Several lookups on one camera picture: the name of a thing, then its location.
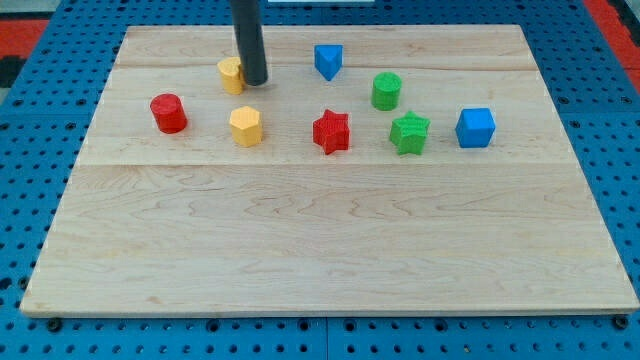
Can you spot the red star block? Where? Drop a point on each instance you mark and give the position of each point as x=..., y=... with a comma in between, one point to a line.
x=332, y=132

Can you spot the green star block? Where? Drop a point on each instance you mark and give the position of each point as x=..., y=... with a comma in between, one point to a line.
x=409, y=133

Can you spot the light wooden board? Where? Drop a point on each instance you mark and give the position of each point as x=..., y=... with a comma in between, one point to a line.
x=191, y=224

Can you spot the yellow hexagon block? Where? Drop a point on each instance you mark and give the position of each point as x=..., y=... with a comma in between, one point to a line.
x=246, y=126

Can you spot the green cylinder block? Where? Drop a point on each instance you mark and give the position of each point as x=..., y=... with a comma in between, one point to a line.
x=386, y=88

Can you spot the blue triangle block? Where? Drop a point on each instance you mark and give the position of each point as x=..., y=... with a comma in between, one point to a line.
x=328, y=59

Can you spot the yellow heart block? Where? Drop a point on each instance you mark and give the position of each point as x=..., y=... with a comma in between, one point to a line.
x=231, y=75

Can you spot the blue cube block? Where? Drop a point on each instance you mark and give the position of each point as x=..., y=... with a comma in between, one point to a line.
x=475, y=128

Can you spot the red cylinder block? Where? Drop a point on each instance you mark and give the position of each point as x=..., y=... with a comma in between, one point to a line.
x=168, y=113

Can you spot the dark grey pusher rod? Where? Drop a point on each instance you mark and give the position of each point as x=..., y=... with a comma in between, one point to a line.
x=249, y=39

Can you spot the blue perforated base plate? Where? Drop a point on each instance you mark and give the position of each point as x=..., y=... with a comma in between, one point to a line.
x=49, y=107

